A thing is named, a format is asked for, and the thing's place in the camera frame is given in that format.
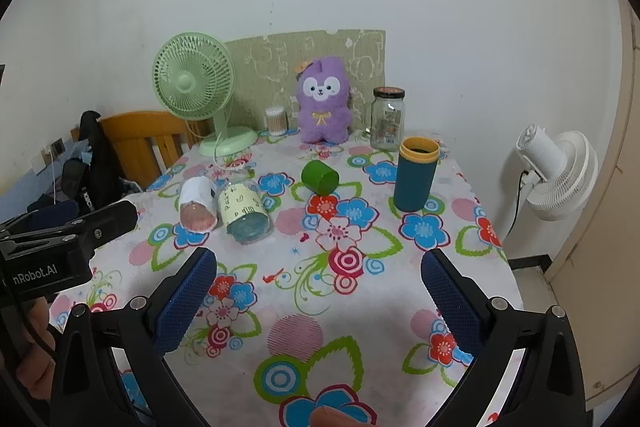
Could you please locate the wall socket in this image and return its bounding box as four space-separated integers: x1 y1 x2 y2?
41 137 66 160

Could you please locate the person's right hand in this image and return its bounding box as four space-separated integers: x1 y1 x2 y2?
309 405 354 427

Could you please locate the purple plush toy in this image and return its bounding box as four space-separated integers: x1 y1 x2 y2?
292 57 357 144

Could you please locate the teal cup with yellow rim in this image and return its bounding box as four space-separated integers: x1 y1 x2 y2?
393 136 441 212

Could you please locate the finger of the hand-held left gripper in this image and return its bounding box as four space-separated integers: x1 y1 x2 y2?
67 200 139 253

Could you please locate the patterned cardboard panel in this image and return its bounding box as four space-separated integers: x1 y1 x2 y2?
223 28 387 136

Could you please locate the green desk fan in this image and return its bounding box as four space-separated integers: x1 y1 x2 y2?
152 32 259 158

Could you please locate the white standing fan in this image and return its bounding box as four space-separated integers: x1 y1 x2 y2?
516 123 599 222

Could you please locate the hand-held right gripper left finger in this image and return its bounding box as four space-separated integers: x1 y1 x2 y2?
50 247 218 427

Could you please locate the person's left hand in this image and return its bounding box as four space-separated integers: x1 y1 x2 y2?
19 294 58 404

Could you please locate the white and pink cup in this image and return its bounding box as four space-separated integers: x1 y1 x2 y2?
178 176 221 234

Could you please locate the cotton swab container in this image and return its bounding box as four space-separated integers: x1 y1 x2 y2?
264 107 290 137

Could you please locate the small green cup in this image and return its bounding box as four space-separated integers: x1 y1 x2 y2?
301 160 340 196

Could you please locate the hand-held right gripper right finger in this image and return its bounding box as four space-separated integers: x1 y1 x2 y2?
421 248 586 427

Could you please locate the floral tablecloth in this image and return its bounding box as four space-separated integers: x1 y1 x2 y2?
49 127 526 427

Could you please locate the beige wooden door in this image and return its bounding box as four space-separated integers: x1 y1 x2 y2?
544 0 640 410

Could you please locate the dark blue cloth pile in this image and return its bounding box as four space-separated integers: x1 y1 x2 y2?
26 157 91 230

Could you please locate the black fan cable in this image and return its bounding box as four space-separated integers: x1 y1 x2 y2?
502 169 532 254

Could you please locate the wooden chair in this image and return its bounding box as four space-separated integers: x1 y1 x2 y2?
97 111 212 190

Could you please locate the glass jar with black lid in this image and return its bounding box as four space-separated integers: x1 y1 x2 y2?
369 86 406 152

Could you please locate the lying teal patterned cup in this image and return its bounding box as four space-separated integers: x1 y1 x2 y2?
214 179 275 247

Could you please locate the black bag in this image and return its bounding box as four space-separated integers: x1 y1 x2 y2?
78 111 127 214

